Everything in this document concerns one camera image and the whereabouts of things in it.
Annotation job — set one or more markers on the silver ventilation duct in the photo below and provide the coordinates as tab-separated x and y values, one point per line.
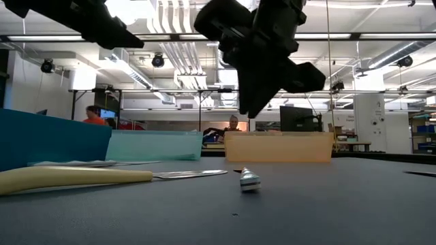
229	99

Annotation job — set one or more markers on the black ceiling spotlight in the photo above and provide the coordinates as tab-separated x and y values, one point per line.
47	66
337	85
404	61
157	61

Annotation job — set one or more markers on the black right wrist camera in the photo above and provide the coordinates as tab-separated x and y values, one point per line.
304	78

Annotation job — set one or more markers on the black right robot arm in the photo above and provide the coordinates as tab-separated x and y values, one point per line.
279	12

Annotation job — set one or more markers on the teal plastic bin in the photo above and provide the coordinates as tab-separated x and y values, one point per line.
153	146

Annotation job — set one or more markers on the black metal rack frame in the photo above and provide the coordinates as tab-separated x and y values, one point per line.
73	105

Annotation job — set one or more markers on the orange plastic bin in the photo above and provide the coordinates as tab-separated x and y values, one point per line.
279	148

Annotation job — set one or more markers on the person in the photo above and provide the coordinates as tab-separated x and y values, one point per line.
93	119
233	122

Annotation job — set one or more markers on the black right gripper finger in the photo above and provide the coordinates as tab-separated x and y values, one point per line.
245	92
267	88

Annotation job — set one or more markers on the wooden desk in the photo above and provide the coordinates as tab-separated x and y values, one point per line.
354	144

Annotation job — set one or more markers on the black overhead crossbar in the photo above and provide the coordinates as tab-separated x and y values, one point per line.
177	37

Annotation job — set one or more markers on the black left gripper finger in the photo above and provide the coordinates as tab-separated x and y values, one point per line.
116	39

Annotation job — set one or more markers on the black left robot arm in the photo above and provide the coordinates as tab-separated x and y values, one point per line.
34	7

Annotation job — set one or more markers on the dark blue plastic bin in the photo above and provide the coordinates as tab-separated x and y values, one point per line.
51	139

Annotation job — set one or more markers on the black monitor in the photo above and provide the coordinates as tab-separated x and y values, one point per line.
296	119

